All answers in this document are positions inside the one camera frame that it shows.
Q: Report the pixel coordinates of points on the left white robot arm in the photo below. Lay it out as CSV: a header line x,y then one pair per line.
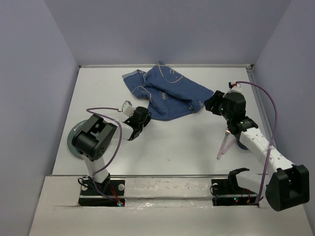
x,y
93,138

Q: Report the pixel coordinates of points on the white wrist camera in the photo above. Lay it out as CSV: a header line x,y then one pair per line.
x,y
234,87
127,108

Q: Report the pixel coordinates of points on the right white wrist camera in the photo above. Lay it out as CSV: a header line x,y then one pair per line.
x,y
234,87

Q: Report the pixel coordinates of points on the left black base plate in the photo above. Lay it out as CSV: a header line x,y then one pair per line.
x,y
112,197

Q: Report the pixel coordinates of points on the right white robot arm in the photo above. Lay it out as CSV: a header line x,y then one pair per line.
x,y
283,184

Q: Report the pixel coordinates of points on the dark blue mug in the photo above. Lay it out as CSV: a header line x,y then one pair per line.
x,y
240,145

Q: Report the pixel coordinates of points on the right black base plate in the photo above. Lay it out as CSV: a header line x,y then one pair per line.
x,y
225,193

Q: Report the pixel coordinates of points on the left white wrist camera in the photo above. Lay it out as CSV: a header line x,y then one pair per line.
x,y
127,108

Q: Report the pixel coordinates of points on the blue embroidered cloth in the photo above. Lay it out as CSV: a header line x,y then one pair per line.
x,y
171,95

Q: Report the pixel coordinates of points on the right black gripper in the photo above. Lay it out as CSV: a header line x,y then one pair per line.
x,y
214,101

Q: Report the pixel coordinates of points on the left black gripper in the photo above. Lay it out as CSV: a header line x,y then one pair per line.
x,y
147,119

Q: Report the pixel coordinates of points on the pink handled fork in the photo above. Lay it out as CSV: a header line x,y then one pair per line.
x,y
223,145

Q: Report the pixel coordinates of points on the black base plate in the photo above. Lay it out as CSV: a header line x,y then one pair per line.
x,y
225,193
112,197

